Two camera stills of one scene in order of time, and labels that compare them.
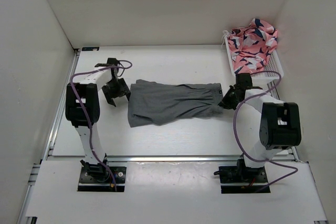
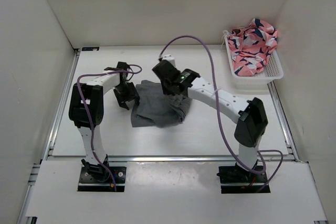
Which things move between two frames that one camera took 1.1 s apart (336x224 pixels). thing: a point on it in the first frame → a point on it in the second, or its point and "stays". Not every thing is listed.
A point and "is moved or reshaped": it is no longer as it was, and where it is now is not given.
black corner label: (90, 49) stays
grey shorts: (153, 103) is moved or reshaped
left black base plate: (88, 184) stays
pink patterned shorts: (250, 46) stays
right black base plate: (235, 179) stays
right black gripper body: (230, 100) → (167, 89)
